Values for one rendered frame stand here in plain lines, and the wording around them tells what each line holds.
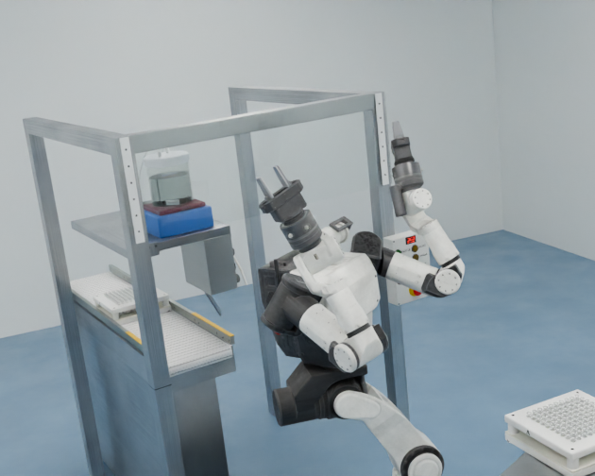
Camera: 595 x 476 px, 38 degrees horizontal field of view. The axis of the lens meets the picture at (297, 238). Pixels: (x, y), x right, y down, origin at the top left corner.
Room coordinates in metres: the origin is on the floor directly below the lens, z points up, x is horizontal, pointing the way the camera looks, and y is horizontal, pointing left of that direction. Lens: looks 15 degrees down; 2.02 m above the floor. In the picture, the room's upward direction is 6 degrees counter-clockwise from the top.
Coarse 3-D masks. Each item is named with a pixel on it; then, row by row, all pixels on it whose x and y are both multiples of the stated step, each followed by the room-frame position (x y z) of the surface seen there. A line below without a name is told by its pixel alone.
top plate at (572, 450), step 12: (564, 396) 2.07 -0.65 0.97; (588, 396) 2.05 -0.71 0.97; (528, 408) 2.02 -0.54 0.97; (516, 420) 1.96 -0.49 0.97; (528, 420) 1.96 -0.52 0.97; (540, 432) 1.89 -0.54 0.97; (552, 432) 1.89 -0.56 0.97; (552, 444) 1.84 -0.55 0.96; (564, 444) 1.82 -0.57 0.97; (576, 444) 1.82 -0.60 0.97; (588, 444) 1.81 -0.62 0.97; (576, 456) 1.78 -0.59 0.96
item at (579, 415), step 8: (576, 400) 2.01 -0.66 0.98; (552, 408) 1.99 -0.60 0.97; (560, 408) 1.99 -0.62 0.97; (576, 408) 1.98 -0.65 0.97; (584, 408) 1.97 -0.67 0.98; (592, 408) 1.97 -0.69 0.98; (544, 416) 1.95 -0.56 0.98; (552, 416) 1.95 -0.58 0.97; (560, 416) 1.95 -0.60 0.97; (568, 416) 1.94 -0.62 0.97; (576, 416) 1.93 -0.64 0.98; (584, 416) 1.94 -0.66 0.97; (592, 416) 1.92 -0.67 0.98; (552, 424) 1.92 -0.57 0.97; (560, 424) 1.90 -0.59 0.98; (568, 424) 1.90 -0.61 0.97; (576, 424) 1.90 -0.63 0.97; (584, 424) 1.89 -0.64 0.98; (592, 424) 1.90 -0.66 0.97; (568, 432) 1.87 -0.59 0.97; (576, 432) 1.87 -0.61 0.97
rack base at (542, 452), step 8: (520, 432) 1.99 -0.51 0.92; (512, 440) 1.97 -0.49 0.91; (520, 440) 1.95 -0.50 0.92; (528, 440) 1.94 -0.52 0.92; (536, 440) 1.94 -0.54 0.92; (520, 448) 1.94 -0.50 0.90; (528, 448) 1.92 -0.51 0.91; (536, 448) 1.90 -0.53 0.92; (544, 448) 1.90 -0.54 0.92; (536, 456) 1.89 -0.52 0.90; (544, 456) 1.87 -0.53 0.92; (552, 456) 1.85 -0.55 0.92; (560, 456) 1.85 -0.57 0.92; (584, 456) 1.84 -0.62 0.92; (592, 456) 1.83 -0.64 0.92; (552, 464) 1.84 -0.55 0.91; (560, 464) 1.82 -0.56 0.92; (584, 464) 1.80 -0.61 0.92; (592, 464) 1.80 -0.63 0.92; (560, 472) 1.81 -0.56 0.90; (568, 472) 1.79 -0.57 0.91; (576, 472) 1.78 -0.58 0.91; (584, 472) 1.79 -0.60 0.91; (592, 472) 1.80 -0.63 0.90
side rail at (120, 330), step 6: (78, 294) 3.61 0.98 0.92; (78, 300) 3.57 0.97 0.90; (84, 300) 3.50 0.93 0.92; (84, 306) 3.51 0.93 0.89; (90, 306) 3.43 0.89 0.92; (96, 312) 3.35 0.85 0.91; (102, 312) 3.33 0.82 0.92; (102, 318) 3.30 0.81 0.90; (108, 318) 3.24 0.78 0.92; (108, 324) 3.24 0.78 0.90; (114, 324) 3.16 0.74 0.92; (114, 330) 3.17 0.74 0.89; (120, 330) 3.11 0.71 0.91; (126, 330) 3.08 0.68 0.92; (126, 336) 3.06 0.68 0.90; (132, 342) 2.99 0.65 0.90; (138, 348) 2.95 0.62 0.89
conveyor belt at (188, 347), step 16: (80, 288) 3.81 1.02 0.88; (96, 288) 3.79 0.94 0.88; (112, 288) 3.76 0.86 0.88; (176, 320) 3.23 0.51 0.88; (176, 336) 3.05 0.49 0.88; (192, 336) 3.03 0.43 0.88; (208, 336) 3.01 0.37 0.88; (176, 352) 2.89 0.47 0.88; (192, 352) 2.87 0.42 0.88; (208, 352) 2.86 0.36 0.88; (224, 352) 2.87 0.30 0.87; (176, 368) 2.78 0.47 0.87; (192, 368) 2.81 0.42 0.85
